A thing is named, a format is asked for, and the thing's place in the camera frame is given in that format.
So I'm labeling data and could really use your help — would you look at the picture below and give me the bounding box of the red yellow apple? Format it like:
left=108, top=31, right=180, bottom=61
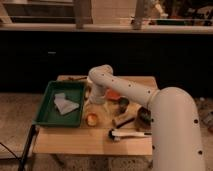
left=86, top=113, right=99, bottom=126

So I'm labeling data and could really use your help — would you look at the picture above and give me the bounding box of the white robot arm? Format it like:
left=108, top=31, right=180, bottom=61
left=88, top=65, right=206, bottom=171

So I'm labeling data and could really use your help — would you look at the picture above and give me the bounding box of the white folded cloth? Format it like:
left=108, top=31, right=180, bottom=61
left=54, top=93, right=79, bottom=115

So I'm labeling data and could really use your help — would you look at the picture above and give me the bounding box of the wooden folding table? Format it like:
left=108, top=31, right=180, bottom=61
left=32, top=74, right=158, bottom=169

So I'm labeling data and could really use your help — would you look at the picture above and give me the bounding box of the wooden block with black handle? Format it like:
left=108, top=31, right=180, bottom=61
left=112, top=114, right=135, bottom=128

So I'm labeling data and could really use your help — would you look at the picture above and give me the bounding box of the dark bowl with greens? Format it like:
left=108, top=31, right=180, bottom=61
left=137, top=107, right=151, bottom=127

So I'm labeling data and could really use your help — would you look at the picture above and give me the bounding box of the orange plastic bowl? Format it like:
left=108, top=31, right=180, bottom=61
left=105, top=89, right=121, bottom=101

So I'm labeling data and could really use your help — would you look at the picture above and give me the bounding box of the green plastic tray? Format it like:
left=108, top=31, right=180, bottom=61
left=35, top=81, right=86, bottom=127

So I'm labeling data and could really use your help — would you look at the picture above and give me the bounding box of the black white dish brush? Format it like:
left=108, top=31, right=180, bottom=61
left=108, top=129, right=151, bottom=141

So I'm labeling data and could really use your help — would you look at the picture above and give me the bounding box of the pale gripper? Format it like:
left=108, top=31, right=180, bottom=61
left=84, top=101, right=107, bottom=116

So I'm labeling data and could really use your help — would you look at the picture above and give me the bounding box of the black stand pole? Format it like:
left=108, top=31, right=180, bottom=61
left=18, top=124, right=36, bottom=171

